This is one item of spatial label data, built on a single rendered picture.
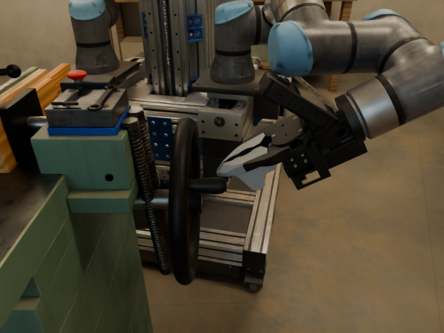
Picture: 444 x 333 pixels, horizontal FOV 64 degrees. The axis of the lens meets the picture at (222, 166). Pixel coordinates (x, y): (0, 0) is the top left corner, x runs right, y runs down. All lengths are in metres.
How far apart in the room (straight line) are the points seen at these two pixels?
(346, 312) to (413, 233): 0.63
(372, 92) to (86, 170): 0.42
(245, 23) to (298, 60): 0.63
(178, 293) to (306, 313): 0.51
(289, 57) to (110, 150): 0.29
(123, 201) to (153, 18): 0.86
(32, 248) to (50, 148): 0.15
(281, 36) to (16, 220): 0.42
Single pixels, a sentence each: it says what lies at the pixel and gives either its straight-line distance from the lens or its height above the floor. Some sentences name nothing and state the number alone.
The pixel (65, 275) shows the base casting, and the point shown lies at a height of 0.77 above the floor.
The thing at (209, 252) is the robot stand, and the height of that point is 0.19.
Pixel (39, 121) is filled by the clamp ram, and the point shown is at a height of 0.96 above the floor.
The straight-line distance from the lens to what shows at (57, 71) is 0.95.
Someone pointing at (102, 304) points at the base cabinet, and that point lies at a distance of 0.78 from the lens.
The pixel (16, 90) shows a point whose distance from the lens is 0.83.
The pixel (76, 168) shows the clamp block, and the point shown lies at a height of 0.91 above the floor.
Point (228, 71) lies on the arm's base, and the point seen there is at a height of 0.86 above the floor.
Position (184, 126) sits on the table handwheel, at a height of 0.95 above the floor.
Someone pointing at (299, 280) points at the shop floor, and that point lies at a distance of 1.59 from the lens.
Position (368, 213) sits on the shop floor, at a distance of 2.02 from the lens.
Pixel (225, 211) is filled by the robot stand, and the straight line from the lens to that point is 1.56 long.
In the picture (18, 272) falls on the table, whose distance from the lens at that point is 0.49.
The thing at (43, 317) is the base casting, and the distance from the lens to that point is 0.56.
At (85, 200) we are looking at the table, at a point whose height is 0.87.
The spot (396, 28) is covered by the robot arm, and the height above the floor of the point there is 1.10.
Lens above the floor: 1.19
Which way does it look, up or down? 32 degrees down
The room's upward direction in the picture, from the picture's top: straight up
